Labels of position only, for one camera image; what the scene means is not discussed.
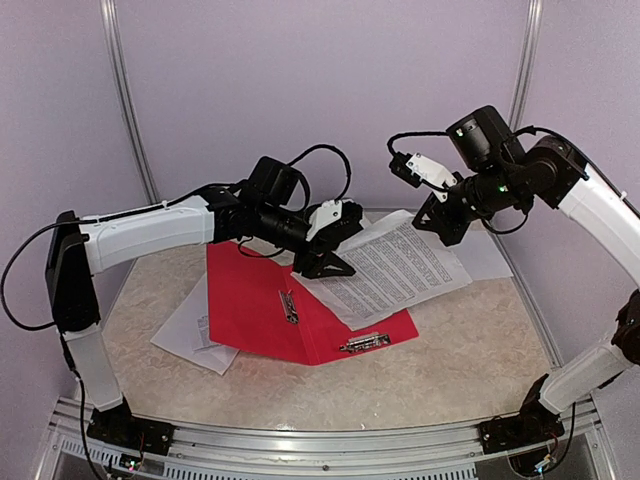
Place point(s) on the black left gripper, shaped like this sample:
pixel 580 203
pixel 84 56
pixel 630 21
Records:
pixel 313 264

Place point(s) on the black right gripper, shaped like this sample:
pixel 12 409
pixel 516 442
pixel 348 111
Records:
pixel 451 229

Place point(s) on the printed paper sheet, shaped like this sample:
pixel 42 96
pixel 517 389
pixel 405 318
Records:
pixel 212 340
pixel 396 267

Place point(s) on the red clip file folder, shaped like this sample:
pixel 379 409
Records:
pixel 245 312

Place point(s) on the metal folder clip bottom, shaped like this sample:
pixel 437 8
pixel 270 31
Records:
pixel 365 343

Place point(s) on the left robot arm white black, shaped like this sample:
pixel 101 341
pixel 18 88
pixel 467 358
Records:
pixel 83 247

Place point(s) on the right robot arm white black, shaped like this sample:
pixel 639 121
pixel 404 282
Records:
pixel 513 170

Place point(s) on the metal folder clip spine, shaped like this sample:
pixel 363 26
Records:
pixel 289 307

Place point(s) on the blank white paper sheet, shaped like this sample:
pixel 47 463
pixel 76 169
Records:
pixel 481 257

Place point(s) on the blank paper sheet left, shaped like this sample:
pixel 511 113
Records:
pixel 185 334

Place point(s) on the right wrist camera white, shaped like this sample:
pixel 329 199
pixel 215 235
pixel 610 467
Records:
pixel 417 170

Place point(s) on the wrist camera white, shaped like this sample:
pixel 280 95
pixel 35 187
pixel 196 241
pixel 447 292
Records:
pixel 417 170
pixel 327 213

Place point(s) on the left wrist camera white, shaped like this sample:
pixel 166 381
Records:
pixel 327 213

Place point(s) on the aluminium frame post right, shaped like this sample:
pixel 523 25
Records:
pixel 526 63

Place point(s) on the aluminium frame post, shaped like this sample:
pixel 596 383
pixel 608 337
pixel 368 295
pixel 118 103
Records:
pixel 526 63
pixel 109 15

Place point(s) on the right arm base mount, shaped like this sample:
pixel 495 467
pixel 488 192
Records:
pixel 513 432

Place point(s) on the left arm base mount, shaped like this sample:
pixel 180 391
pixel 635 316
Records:
pixel 119 427

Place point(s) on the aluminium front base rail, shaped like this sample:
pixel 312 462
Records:
pixel 199 451

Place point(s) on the aluminium frame post left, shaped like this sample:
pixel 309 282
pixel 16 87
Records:
pixel 109 15

